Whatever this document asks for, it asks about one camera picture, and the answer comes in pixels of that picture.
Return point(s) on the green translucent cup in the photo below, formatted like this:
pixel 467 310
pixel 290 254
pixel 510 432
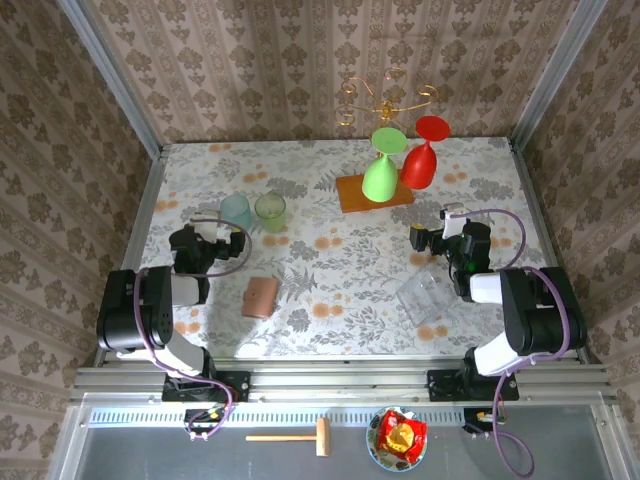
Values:
pixel 270 210

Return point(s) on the red yellow snack bag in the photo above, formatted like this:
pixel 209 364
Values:
pixel 400 435

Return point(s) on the black power connector block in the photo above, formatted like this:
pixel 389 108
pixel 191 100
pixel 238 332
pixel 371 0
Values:
pixel 205 417
pixel 477 419

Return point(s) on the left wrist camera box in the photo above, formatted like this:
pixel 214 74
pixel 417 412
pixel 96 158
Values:
pixel 210 229

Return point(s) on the blue translucent cup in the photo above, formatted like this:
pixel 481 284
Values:
pixel 236 210

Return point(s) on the patterned ceramic bowl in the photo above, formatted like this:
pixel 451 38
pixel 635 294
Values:
pixel 395 466

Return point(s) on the grey metal shelf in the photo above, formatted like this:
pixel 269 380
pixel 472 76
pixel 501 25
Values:
pixel 150 457

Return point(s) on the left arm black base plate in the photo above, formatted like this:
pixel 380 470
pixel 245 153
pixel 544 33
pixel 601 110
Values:
pixel 240 382

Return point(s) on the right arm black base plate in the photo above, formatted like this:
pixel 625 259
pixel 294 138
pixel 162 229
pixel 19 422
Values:
pixel 440 387

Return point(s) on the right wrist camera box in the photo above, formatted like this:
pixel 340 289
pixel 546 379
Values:
pixel 452 222

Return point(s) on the red plastic wine glass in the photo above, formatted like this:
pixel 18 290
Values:
pixel 419 167

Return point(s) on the wooden T-shaped mallet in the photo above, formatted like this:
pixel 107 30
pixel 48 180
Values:
pixel 323 437

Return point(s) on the aluminium frame post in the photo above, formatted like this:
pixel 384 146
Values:
pixel 115 75
pixel 555 75

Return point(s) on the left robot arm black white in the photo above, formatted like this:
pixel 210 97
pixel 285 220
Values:
pixel 135 310

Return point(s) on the aluminium frame rail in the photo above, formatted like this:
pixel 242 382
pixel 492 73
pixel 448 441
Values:
pixel 340 380

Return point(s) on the wooden rack base board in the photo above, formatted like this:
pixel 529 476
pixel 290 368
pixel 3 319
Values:
pixel 350 195

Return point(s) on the brown leather card holder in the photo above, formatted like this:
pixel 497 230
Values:
pixel 260 297

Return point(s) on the green plastic wine glass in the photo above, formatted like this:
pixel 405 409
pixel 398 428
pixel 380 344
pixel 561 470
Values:
pixel 380 180

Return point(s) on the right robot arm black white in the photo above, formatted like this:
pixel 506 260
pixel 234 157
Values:
pixel 540 310

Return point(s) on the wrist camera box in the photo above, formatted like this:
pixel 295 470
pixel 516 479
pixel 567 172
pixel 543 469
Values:
pixel 452 222
pixel 210 229

